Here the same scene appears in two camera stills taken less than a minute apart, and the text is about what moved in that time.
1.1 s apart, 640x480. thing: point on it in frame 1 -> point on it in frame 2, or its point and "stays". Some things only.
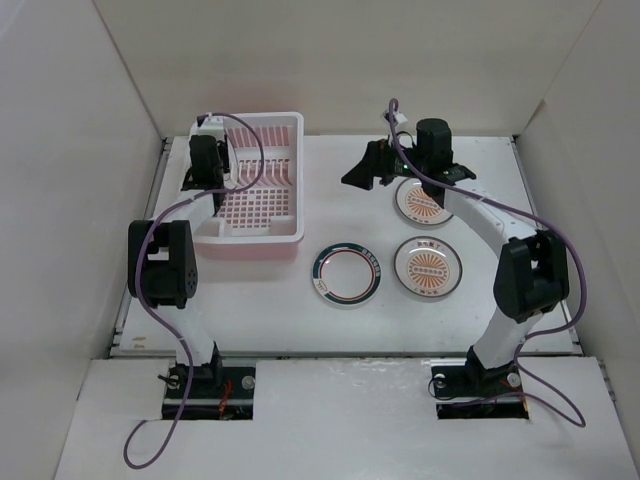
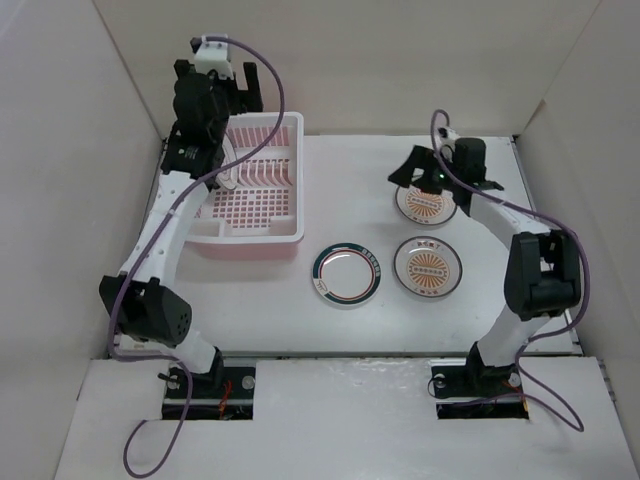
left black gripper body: [222, 168] -> [230, 101]
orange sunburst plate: [428, 266] stays
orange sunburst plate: [418, 206] stays
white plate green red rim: [346, 273] stays
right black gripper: [375, 163] -> [420, 157]
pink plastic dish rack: [263, 213] stays
